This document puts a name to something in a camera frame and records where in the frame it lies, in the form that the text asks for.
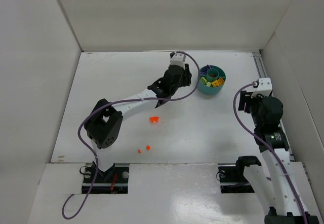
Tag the teal divided round container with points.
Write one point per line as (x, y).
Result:
(211, 90)

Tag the yellow orange lego brick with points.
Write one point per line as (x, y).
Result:
(218, 83)

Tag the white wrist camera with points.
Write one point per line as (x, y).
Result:
(177, 59)
(263, 87)

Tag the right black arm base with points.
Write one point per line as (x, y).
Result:
(231, 176)

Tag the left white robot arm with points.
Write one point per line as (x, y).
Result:
(103, 127)

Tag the green square lego brick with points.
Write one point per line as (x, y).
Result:
(203, 80)

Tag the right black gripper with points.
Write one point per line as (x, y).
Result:
(244, 101)

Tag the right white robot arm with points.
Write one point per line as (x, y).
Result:
(279, 198)

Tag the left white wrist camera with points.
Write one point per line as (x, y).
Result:
(177, 59)

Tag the orange lego dish piece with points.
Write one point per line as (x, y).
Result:
(154, 119)

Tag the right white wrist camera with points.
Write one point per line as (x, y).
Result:
(263, 87)

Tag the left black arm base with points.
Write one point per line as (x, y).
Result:
(113, 181)

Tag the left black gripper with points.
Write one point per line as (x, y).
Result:
(186, 74)

